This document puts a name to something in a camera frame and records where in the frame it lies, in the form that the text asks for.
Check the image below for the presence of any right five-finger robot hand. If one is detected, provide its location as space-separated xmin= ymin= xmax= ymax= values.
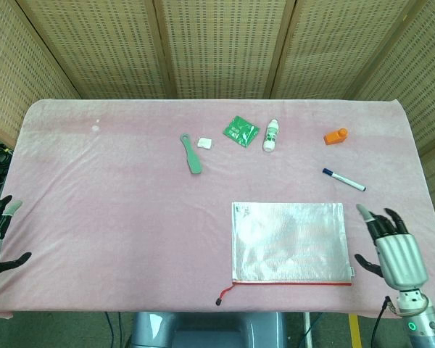
xmin=354 ymin=204 xmax=429 ymax=291

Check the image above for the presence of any grey robot torso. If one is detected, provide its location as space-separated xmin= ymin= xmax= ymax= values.
xmin=128 ymin=311 xmax=289 ymax=348

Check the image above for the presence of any white table leg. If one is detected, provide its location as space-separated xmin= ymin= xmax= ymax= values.
xmin=303 ymin=312 xmax=314 ymax=348

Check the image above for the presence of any small orange bottle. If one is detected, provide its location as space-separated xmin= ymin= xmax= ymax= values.
xmin=324 ymin=128 xmax=349 ymax=146

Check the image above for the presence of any white marker pen blue cap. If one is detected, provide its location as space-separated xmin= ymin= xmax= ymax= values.
xmin=322 ymin=167 xmax=367 ymax=192

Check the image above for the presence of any bamboo folding screen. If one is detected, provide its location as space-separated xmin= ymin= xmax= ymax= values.
xmin=0 ymin=0 xmax=435 ymax=211

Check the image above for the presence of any pink table cloth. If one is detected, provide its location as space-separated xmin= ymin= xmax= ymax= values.
xmin=0 ymin=97 xmax=435 ymax=320

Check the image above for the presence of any white bottle green label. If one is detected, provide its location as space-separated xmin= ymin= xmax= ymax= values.
xmin=262 ymin=119 xmax=279 ymax=153

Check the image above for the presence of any green plastic shoehorn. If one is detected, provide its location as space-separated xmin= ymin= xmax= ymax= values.
xmin=179 ymin=133 xmax=203 ymax=175

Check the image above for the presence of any silver mesh zipper pouch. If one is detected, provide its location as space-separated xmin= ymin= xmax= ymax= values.
xmin=215 ymin=202 xmax=356 ymax=305

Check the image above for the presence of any green foil packet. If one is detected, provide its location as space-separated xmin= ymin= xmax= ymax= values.
xmin=223 ymin=115 xmax=260 ymax=148

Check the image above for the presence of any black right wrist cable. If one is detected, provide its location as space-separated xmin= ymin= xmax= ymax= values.
xmin=370 ymin=295 xmax=393 ymax=348

